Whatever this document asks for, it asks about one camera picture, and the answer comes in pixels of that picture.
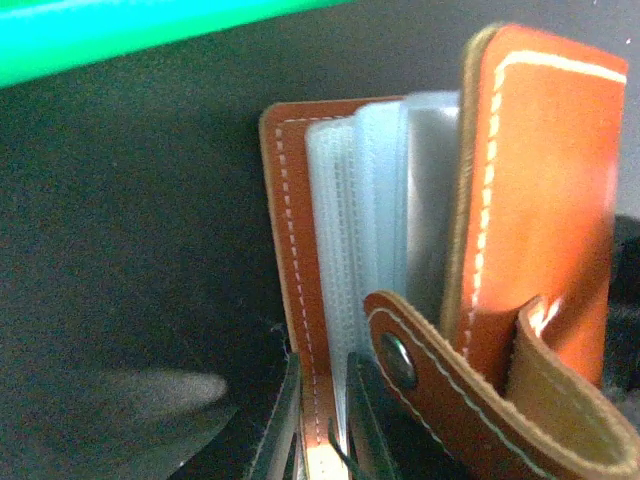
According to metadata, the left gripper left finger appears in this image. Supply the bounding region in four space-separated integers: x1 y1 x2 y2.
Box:
247 353 301 479

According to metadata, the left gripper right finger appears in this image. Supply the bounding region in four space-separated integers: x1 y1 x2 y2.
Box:
346 353 470 480

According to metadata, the brown leather card holder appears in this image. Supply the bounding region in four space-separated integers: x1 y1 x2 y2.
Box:
259 23 639 479

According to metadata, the green bin middle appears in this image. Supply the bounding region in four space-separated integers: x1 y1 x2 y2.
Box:
1 0 335 87

